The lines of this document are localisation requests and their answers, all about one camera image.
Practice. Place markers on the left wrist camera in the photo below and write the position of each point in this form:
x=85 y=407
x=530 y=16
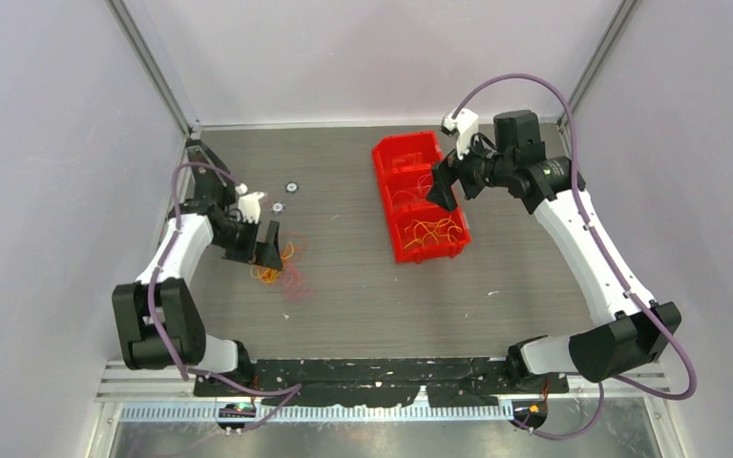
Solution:
x=249 y=203

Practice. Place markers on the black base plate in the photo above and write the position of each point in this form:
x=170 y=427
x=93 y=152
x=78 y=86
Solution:
x=465 y=381

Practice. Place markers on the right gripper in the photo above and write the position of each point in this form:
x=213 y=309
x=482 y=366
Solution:
x=445 y=173

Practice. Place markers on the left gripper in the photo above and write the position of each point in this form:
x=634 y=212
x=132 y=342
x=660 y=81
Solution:
x=266 y=253

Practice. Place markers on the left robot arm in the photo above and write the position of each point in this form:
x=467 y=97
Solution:
x=156 y=316

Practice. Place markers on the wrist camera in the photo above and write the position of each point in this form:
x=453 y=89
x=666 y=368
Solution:
x=249 y=203
x=463 y=124

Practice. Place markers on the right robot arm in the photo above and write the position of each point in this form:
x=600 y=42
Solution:
x=631 y=328

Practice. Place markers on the red compartment bin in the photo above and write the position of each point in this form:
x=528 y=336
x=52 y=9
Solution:
x=418 y=230

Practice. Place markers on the black metronome box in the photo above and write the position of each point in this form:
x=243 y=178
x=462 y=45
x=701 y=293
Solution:
x=212 y=178

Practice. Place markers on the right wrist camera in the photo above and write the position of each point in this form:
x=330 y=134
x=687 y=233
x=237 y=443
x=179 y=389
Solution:
x=463 y=124

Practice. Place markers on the green poker chip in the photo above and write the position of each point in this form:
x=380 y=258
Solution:
x=291 y=187

